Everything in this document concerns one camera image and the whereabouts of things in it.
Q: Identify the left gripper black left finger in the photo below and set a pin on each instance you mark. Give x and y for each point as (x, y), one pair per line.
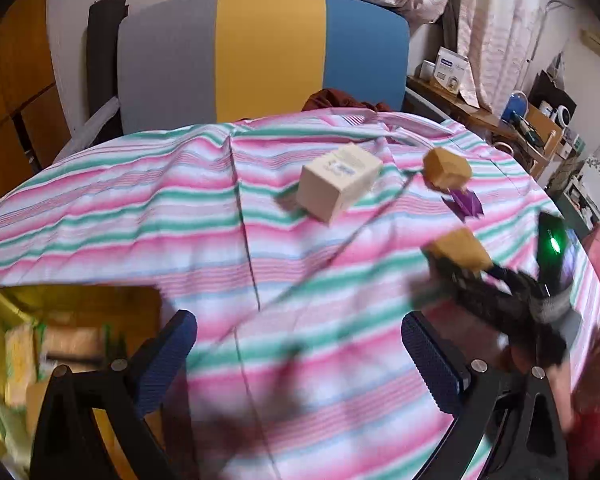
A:
(67, 442)

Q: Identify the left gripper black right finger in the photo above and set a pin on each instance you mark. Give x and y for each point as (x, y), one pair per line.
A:
(514, 413)

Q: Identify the purple snack packet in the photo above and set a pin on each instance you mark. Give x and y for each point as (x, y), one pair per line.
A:
(464, 203)

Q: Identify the cream cardboard box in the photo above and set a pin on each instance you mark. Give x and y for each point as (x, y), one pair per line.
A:
(333, 182)

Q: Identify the green yellow cracker packet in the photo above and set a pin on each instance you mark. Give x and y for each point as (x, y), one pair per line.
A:
(23, 351)

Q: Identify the gold metal tin box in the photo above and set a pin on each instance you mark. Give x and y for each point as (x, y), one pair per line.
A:
(87, 328)

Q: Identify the wooden side shelf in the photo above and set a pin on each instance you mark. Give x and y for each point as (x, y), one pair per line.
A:
(491, 128)

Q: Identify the pink green striped cloth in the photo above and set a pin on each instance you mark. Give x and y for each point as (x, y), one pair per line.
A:
(298, 370)

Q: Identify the white blue tissue box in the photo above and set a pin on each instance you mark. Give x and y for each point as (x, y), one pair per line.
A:
(449, 71)

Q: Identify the dark red garment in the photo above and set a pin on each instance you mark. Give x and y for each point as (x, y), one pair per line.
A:
(333, 98)

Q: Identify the wooden wardrobe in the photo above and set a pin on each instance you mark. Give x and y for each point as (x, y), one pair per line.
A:
(33, 127)

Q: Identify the grey yellow blue chair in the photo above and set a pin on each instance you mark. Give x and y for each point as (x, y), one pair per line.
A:
(190, 62)

